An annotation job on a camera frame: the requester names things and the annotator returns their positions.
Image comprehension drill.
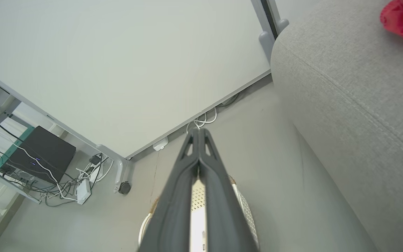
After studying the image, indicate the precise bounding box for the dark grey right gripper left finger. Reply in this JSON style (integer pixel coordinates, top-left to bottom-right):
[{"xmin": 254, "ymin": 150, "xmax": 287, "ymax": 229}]
[{"xmin": 138, "ymin": 128, "xmax": 200, "ymax": 252}]

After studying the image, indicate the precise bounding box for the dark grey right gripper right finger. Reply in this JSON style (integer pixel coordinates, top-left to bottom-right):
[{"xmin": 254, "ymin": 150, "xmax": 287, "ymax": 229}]
[{"xmin": 199, "ymin": 128, "xmax": 260, "ymax": 252}]

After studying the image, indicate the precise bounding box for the white perforated laundry basket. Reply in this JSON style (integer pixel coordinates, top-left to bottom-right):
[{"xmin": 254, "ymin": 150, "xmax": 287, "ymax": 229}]
[{"xmin": 137, "ymin": 171, "xmax": 260, "ymax": 252}]

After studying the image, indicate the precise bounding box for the grey partition leg with caster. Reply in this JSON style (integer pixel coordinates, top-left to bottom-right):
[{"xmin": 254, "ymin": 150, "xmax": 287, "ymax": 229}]
[{"xmin": 96, "ymin": 144, "xmax": 129, "ymax": 194}]

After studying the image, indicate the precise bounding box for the white power strip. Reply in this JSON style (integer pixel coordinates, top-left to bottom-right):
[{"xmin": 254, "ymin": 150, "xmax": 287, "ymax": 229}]
[{"xmin": 76, "ymin": 178, "xmax": 92, "ymax": 205}]

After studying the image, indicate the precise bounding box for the black electronics box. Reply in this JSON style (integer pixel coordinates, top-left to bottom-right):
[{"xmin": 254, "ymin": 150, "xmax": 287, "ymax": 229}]
[{"xmin": 7, "ymin": 126, "xmax": 77, "ymax": 185}]

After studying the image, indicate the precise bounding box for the wide white partition panel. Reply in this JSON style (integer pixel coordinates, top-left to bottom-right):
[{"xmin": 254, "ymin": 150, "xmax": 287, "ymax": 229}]
[{"xmin": 0, "ymin": 0, "xmax": 273, "ymax": 161}]

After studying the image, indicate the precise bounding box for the grey fabric sofa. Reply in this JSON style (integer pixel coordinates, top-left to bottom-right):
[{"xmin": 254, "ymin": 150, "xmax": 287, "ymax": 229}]
[{"xmin": 270, "ymin": 0, "xmax": 403, "ymax": 252}]

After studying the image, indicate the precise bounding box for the shelf with teal edge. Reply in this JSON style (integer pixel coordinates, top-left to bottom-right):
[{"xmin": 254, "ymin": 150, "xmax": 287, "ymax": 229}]
[{"xmin": 0, "ymin": 126, "xmax": 36, "ymax": 177}]

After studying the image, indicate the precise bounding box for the small white wall adapter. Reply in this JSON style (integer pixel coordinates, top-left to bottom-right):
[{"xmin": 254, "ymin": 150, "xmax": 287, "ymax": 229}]
[{"xmin": 152, "ymin": 137, "xmax": 170, "ymax": 152}]

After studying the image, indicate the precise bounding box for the coiled white floor cable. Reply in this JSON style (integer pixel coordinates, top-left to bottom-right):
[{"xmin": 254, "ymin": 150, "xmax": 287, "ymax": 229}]
[{"xmin": 186, "ymin": 107, "xmax": 218, "ymax": 133}]

